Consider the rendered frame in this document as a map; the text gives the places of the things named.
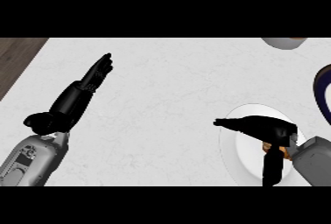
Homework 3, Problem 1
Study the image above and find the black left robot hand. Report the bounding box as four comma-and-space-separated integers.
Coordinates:
23, 52, 116, 137

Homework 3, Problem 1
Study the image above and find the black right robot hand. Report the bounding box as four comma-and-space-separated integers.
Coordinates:
212, 115, 301, 187

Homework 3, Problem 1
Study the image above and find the brown croissant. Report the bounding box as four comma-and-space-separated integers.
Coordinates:
264, 141, 295, 161

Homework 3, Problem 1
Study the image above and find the white plate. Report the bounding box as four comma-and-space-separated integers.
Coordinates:
218, 103, 314, 187

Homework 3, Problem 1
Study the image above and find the dark blue rimmed plate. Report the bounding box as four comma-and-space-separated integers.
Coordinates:
314, 64, 331, 126

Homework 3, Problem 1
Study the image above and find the grey round bowl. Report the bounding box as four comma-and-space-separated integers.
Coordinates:
262, 38, 308, 51

